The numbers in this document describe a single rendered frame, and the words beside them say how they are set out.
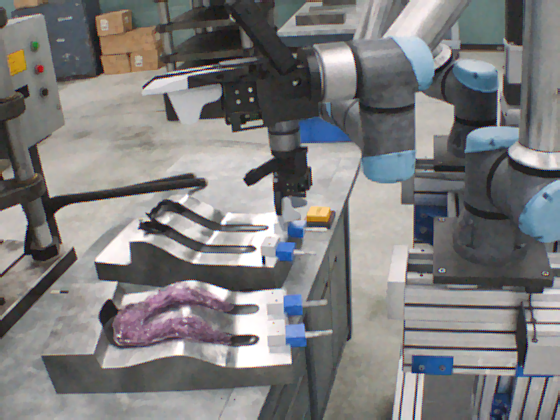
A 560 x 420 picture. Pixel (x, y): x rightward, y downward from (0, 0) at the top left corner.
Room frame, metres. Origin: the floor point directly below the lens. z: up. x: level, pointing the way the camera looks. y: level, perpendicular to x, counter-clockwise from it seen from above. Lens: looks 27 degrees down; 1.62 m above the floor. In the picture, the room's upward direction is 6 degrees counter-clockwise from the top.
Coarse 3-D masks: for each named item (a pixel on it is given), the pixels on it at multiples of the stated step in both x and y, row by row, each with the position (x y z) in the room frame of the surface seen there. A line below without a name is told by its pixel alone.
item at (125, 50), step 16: (112, 16) 7.81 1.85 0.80; (128, 16) 7.98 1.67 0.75; (112, 32) 7.82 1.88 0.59; (128, 32) 7.82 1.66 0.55; (144, 32) 7.73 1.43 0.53; (112, 48) 7.85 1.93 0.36; (128, 48) 7.79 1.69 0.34; (144, 48) 7.74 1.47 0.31; (160, 48) 7.81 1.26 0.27; (112, 64) 7.85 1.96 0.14; (128, 64) 7.79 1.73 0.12; (144, 64) 7.75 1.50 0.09; (160, 64) 7.77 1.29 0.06
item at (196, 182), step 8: (144, 184) 1.75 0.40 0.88; (152, 184) 1.76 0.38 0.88; (160, 184) 1.77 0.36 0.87; (168, 184) 1.78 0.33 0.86; (176, 184) 1.80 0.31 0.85; (184, 184) 1.82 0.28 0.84; (192, 184) 1.83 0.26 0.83; (200, 184) 1.85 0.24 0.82; (112, 192) 1.66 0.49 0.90; (120, 192) 1.68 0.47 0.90; (128, 192) 1.69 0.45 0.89; (136, 192) 1.71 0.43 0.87; (144, 192) 1.73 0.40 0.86; (152, 192) 1.75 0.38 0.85
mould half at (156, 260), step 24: (144, 216) 1.56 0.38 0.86; (168, 216) 1.39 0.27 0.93; (216, 216) 1.45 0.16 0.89; (240, 216) 1.45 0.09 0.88; (264, 216) 1.43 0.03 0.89; (120, 240) 1.43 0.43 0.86; (144, 240) 1.27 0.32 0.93; (168, 240) 1.29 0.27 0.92; (216, 240) 1.33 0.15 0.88; (240, 240) 1.31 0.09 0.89; (288, 240) 1.29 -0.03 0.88; (96, 264) 1.32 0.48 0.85; (120, 264) 1.30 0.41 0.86; (144, 264) 1.27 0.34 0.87; (168, 264) 1.25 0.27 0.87; (192, 264) 1.23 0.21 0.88; (216, 264) 1.21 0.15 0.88; (240, 264) 1.19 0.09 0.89; (264, 264) 1.18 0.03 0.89; (288, 264) 1.28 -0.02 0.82; (264, 288) 1.17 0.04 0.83
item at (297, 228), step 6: (276, 216) 1.36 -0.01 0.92; (276, 222) 1.33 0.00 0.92; (288, 222) 1.33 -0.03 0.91; (294, 222) 1.34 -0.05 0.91; (300, 222) 1.34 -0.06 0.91; (306, 222) 1.34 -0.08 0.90; (276, 228) 1.32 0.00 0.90; (288, 228) 1.32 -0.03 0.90; (294, 228) 1.31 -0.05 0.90; (300, 228) 1.31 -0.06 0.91; (306, 228) 1.32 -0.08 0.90; (312, 228) 1.32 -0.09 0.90; (318, 228) 1.31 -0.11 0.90; (324, 228) 1.31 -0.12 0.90; (294, 234) 1.31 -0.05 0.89; (300, 234) 1.31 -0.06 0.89
